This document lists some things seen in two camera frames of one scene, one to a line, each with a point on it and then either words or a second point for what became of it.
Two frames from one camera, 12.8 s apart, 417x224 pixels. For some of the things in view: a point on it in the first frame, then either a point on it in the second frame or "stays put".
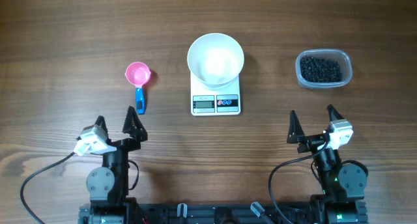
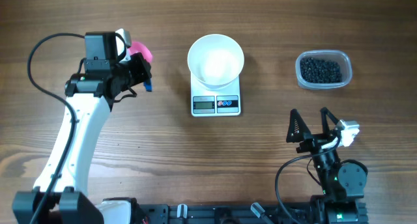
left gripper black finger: x=133 y=126 → x=140 y=69
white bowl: x=216 y=60 stays put
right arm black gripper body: x=326 y=161 stays put
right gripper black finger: x=333 y=114 → x=325 y=111
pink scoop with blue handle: x=137 y=73 → x=139 y=47
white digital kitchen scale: x=204 y=101 stays put
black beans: x=320 y=70 stays put
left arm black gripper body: x=120 y=159 → x=123 y=70
